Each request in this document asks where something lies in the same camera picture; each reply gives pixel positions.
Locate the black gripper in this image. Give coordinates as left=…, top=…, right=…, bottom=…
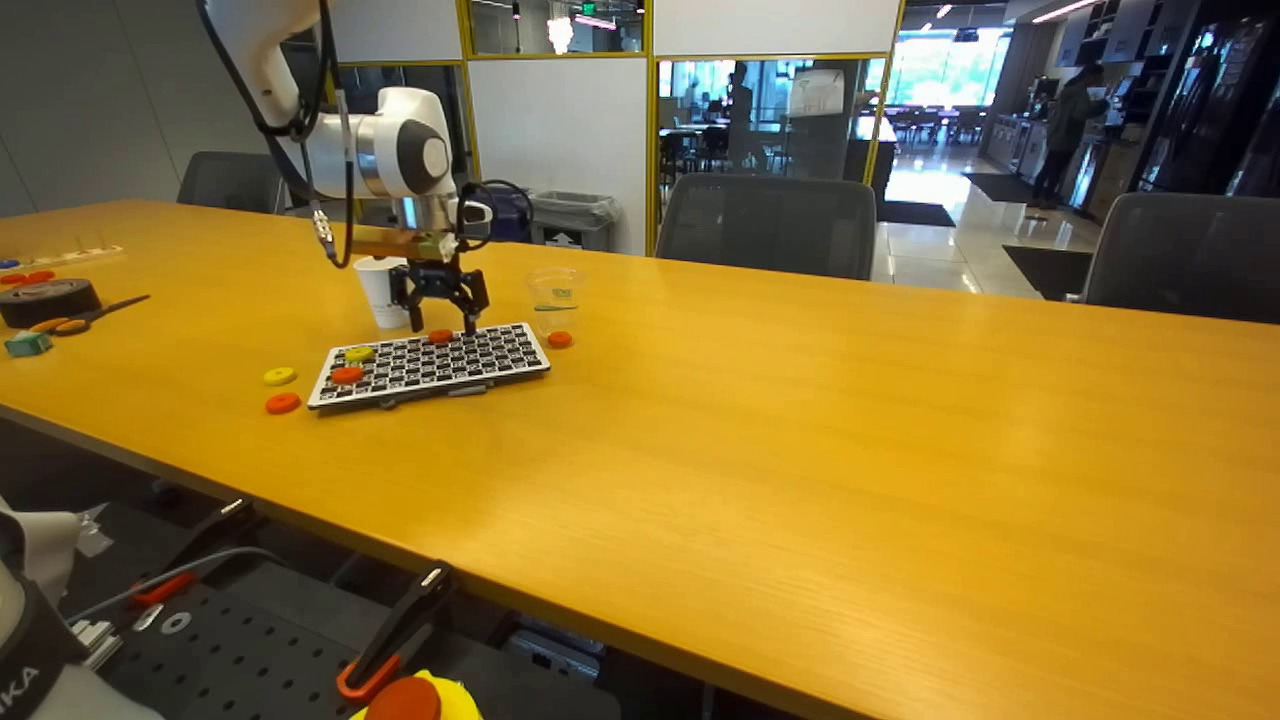
left=387, top=256, right=492, bottom=341

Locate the white paper cup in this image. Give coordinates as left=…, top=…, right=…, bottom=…
left=350, top=254, right=414, bottom=332

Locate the clear plastic cup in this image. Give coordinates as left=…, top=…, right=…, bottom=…
left=531, top=272, right=582, bottom=322

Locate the white hexagon patterned board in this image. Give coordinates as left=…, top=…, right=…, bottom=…
left=306, top=317, right=557, bottom=417

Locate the gray waste bin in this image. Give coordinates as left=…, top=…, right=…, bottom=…
left=529, top=189, right=624, bottom=256

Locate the gray office chair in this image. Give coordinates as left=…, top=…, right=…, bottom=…
left=1080, top=189, right=1280, bottom=328
left=658, top=173, right=881, bottom=283
left=175, top=149, right=294, bottom=217

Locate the yellow emergency stop button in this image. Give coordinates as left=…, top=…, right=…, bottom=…
left=350, top=669, right=488, bottom=720

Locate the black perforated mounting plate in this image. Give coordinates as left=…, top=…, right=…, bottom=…
left=97, top=555, right=406, bottom=720

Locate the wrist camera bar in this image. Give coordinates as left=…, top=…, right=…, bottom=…
left=350, top=225, right=433, bottom=265

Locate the black looped gripper cable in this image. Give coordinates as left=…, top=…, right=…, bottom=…
left=448, top=185, right=502, bottom=259

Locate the black cable with metal connector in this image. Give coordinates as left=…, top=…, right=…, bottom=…
left=195, top=0, right=361, bottom=272

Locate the red handled screwdriver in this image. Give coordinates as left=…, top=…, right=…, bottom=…
left=124, top=573, right=199, bottom=622

